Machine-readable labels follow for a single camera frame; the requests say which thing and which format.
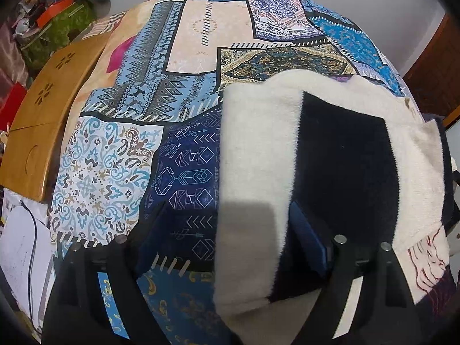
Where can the red box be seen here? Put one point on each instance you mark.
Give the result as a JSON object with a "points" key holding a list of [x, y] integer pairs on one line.
{"points": [[12, 106]]}

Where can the wooden folding lap table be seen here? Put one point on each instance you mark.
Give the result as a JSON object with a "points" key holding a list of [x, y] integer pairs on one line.
{"points": [[46, 115]]}

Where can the green patterned cloth bundle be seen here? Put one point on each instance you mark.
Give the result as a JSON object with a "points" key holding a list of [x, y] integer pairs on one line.
{"points": [[61, 39]]}

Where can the blue patchwork print bedsheet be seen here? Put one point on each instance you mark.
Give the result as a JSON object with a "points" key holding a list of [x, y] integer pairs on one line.
{"points": [[118, 172]]}

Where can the pile of assorted clutter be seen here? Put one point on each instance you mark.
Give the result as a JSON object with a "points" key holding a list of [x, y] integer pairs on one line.
{"points": [[32, 3]]}

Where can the white and navy fleece garment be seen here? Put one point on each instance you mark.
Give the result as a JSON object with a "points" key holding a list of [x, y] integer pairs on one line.
{"points": [[258, 151]]}

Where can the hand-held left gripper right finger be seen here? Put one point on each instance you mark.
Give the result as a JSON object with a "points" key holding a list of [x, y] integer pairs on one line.
{"points": [[309, 239]]}

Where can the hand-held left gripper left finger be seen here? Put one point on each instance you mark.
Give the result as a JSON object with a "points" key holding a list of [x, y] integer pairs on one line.
{"points": [[152, 242]]}

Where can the white cardboard box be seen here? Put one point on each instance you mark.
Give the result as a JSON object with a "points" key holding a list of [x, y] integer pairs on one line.
{"points": [[16, 251]]}

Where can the brown wooden cabinet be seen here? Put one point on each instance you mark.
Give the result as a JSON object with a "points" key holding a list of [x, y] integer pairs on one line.
{"points": [[435, 75]]}

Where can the orange box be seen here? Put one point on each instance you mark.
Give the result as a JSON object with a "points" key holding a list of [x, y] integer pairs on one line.
{"points": [[54, 11]]}

